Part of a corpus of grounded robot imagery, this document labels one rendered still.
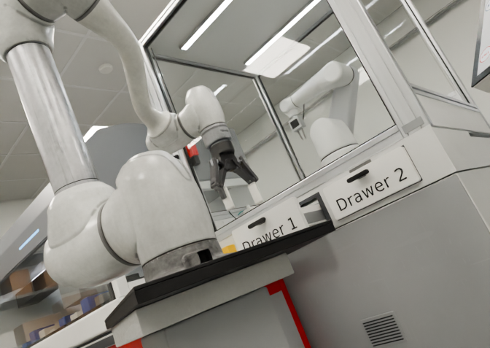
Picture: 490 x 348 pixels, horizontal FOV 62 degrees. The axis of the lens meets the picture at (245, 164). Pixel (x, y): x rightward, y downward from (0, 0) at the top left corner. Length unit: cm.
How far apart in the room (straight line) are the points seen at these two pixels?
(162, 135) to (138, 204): 58
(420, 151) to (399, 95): 17
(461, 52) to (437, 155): 344
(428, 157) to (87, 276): 91
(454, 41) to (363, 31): 335
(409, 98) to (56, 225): 96
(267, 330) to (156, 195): 31
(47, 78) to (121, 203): 39
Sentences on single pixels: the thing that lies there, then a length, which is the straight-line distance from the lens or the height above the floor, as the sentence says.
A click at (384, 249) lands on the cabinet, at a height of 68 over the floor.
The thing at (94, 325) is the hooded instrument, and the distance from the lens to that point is 209.
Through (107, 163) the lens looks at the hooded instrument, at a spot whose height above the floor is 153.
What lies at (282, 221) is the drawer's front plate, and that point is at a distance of 128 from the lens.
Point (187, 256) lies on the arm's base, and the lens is 74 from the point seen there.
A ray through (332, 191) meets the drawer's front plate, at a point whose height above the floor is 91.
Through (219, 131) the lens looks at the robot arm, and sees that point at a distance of 128.
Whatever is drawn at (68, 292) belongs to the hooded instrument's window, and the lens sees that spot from 228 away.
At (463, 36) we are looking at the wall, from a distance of 466.
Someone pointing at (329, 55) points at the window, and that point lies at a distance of 141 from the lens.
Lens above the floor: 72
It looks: 16 degrees up
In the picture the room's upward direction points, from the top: 23 degrees counter-clockwise
